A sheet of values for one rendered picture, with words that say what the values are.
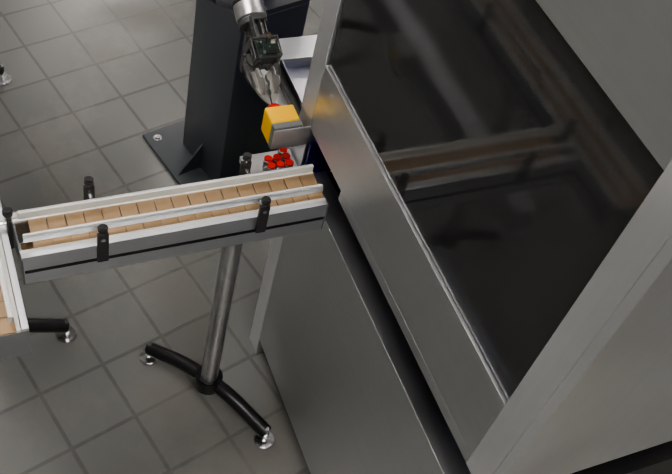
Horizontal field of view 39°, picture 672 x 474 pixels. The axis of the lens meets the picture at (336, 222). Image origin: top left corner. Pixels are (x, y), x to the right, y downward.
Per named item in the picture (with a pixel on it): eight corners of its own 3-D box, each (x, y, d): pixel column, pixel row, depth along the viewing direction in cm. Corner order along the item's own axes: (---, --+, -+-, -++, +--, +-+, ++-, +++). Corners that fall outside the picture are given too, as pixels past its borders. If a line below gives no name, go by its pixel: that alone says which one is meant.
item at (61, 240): (302, 185, 231) (313, 141, 219) (324, 233, 222) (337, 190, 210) (12, 234, 205) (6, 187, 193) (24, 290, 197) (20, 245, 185)
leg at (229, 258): (226, 395, 276) (259, 234, 218) (196, 402, 273) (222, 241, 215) (217, 369, 281) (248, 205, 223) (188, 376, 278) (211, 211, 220)
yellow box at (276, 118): (298, 146, 223) (303, 124, 217) (269, 150, 220) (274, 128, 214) (287, 123, 227) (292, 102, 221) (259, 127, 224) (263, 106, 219)
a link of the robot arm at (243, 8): (229, 13, 229) (261, 10, 232) (234, 30, 229) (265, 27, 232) (237, -2, 223) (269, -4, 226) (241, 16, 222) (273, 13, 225)
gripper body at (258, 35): (254, 60, 219) (242, 13, 221) (245, 75, 226) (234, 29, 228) (285, 57, 221) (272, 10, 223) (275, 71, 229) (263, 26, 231)
